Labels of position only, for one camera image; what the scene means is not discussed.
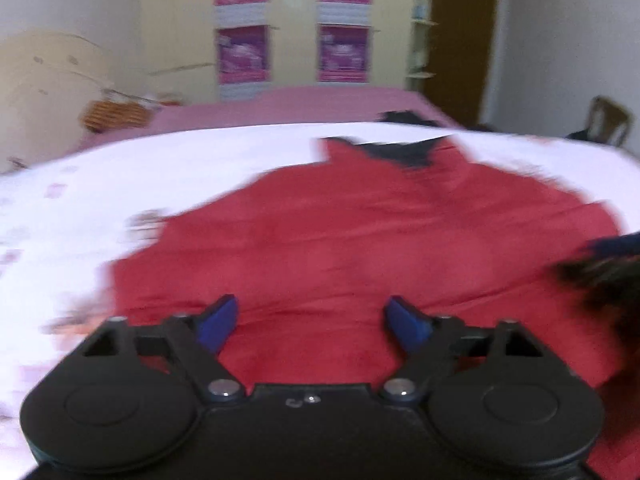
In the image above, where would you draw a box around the cream wardrobe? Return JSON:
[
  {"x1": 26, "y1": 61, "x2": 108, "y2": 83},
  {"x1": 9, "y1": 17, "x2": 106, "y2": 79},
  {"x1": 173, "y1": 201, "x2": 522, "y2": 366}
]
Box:
[{"x1": 137, "y1": 0, "x2": 417, "y2": 106}]

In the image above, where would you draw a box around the red garment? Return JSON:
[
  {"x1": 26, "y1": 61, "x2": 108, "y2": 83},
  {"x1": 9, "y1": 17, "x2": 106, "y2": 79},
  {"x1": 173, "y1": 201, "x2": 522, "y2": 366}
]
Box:
[{"x1": 111, "y1": 136, "x2": 640, "y2": 480}]

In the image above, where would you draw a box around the pink bed sheet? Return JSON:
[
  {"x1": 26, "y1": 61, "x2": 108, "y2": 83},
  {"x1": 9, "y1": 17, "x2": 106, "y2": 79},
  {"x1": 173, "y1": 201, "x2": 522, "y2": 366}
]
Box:
[{"x1": 75, "y1": 86, "x2": 457, "y2": 150}]

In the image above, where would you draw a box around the dark cloth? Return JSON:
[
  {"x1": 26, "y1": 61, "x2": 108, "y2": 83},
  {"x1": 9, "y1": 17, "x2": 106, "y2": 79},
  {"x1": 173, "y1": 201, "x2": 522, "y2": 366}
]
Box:
[{"x1": 376, "y1": 111, "x2": 443, "y2": 128}]

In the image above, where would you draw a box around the wooden chair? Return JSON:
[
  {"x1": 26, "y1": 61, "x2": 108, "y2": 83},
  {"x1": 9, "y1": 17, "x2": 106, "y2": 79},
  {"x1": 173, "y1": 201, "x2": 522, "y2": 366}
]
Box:
[{"x1": 566, "y1": 95, "x2": 633, "y2": 148}]

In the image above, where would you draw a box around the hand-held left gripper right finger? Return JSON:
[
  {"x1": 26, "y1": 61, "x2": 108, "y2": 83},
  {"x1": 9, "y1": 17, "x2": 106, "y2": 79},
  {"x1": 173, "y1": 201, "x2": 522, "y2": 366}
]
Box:
[{"x1": 381, "y1": 295, "x2": 545, "y2": 405}]

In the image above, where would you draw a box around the cream corner shelf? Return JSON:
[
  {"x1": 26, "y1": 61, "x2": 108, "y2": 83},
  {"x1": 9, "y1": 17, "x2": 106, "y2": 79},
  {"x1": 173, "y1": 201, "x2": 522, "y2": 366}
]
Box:
[{"x1": 406, "y1": 0, "x2": 440, "y2": 81}]

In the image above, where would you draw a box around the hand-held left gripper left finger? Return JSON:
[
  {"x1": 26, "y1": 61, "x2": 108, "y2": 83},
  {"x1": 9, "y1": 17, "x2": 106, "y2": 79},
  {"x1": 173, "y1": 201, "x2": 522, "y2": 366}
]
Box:
[{"x1": 81, "y1": 295, "x2": 247, "y2": 405}]

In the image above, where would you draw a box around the white floral blanket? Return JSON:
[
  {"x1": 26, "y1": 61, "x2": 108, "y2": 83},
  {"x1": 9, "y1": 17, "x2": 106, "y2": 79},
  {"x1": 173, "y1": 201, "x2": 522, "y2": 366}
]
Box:
[{"x1": 0, "y1": 122, "x2": 640, "y2": 480}]

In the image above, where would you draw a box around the brown wooden door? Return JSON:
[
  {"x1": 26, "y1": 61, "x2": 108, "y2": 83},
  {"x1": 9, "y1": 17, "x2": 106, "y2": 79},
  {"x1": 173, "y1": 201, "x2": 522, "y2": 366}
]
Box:
[{"x1": 424, "y1": 0, "x2": 502, "y2": 128}]

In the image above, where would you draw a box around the orange plush toy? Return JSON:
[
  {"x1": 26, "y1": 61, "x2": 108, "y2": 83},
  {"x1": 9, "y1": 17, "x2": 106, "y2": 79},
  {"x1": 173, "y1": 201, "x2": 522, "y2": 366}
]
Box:
[{"x1": 80, "y1": 99, "x2": 153, "y2": 132}]

